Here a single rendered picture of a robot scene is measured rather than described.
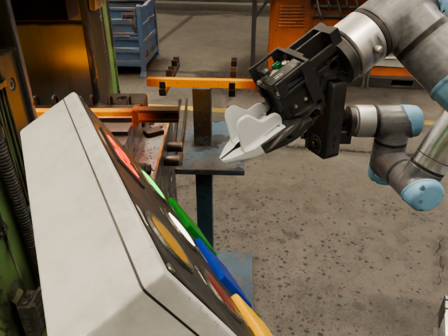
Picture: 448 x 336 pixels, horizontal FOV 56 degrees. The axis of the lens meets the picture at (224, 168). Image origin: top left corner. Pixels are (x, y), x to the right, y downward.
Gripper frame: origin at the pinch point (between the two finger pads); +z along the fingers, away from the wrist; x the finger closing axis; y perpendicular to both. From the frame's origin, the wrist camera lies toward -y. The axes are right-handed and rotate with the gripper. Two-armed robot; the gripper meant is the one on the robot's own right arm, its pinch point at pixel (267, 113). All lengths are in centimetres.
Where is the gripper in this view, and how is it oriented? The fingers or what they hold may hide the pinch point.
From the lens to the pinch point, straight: 98.7
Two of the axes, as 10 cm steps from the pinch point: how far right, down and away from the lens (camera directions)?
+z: -10.0, 0.0, -0.1
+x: -0.1, -4.9, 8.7
